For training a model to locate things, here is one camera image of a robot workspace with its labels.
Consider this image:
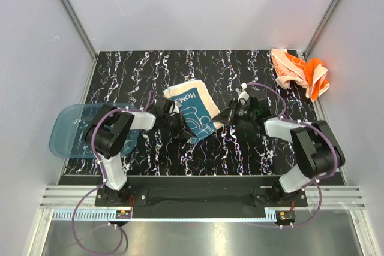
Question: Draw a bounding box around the teal and cream Doraemon towel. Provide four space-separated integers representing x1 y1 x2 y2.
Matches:
163 80 223 144

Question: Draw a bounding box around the orange and cream Doraemon towel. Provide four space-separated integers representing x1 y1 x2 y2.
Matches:
271 49 330 103

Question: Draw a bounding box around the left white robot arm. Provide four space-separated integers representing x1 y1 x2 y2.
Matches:
84 97 196 205

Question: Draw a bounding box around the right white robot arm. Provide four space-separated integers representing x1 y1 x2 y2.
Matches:
214 97 346 204

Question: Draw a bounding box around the translucent blue plastic tray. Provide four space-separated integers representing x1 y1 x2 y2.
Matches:
49 103 143 158

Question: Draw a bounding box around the left small circuit board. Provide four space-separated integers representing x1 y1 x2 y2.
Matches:
116 210 132 219

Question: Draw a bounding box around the small circuit board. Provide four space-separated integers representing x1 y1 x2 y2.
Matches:
116 210 132 219
279 211 296 222

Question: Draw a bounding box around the right small circuit board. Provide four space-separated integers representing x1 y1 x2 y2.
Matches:
279 211 296 222

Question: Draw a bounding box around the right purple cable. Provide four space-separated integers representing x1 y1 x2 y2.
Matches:
245 82 338 229

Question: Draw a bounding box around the aluminium frame rail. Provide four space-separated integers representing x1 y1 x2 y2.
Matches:
40 185 365 210

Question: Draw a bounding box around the slotted white cable duct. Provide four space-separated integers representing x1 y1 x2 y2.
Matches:
53 208 277 222

